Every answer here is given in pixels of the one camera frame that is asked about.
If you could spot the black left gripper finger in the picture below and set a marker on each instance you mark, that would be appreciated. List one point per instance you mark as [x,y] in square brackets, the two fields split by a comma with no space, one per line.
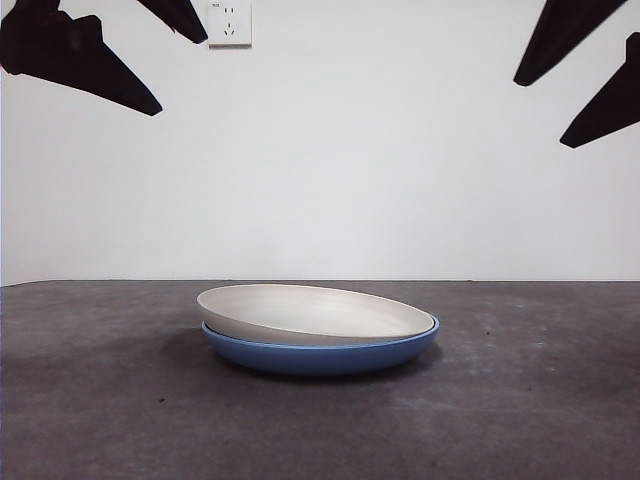
[70,55]
[182,20]

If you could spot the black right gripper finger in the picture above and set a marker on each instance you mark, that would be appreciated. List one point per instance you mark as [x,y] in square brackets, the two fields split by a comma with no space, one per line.
[565,35]
[615,100]

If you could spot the white round plate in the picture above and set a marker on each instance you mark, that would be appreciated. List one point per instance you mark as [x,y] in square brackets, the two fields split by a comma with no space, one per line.
[310,315]

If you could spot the blue round plate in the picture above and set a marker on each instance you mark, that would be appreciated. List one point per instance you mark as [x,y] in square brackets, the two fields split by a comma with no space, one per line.
[320,360]

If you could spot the white wall socket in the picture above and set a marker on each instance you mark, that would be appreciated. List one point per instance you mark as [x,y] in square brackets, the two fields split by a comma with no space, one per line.
[232,25]

